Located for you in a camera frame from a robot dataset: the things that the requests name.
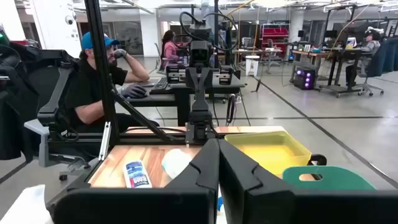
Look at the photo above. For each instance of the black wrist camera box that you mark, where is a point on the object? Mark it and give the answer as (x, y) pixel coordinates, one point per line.
(200, 54)

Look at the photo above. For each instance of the teal plastic bin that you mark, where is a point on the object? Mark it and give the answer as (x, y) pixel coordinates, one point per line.
(342, 180)

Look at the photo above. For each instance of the computer tower purple lights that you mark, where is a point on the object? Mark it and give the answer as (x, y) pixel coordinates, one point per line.
(304, 79)

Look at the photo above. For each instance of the red shelf unit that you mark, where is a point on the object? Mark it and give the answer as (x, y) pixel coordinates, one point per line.
(275, 34)

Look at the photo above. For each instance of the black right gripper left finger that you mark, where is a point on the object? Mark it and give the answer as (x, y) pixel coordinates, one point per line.
(192, 193)

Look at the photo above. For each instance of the yellow translucent plastic tray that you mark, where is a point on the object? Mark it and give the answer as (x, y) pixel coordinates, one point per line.
(267, 155)

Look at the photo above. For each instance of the grey office chair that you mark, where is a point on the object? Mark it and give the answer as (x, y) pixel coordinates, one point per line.
(373, 67)

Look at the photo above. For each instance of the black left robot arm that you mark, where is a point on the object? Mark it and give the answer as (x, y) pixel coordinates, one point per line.
(199, 123)

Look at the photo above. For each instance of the silver corner bracket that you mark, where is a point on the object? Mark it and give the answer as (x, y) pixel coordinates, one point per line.
(105, 140)

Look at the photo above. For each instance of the black standing desk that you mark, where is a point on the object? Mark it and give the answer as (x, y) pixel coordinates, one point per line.
(339, 90)

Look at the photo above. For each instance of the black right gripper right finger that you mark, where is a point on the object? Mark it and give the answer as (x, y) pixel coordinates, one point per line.
(258, 199)

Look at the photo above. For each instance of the person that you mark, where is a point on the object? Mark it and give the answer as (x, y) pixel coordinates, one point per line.
(170, 49)
(87, 90)
(371, 46)

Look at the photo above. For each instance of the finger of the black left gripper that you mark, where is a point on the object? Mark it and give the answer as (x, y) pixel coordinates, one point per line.
(206, 77)
(192, 77)

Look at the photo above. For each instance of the white stool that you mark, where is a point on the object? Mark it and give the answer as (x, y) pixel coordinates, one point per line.
(252, 65)

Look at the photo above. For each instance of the black keyboard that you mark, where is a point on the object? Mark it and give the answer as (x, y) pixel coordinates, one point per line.
(160, 86)

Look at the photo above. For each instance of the wooden desk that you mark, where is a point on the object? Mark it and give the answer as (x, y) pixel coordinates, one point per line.
(311, 53)

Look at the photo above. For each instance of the white spray bottle blue trigger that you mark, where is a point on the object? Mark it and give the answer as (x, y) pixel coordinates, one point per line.
(174, 161)

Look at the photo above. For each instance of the white sheet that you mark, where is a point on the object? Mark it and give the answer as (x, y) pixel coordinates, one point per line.
(21, 208)

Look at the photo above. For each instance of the white dome security camera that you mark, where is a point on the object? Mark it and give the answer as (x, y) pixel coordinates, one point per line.
(69, 20)

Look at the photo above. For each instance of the black office chair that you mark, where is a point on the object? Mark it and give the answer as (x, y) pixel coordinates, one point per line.
(18, 102)

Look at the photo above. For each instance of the small white labelled bottle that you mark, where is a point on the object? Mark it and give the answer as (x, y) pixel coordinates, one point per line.
(136, 175)

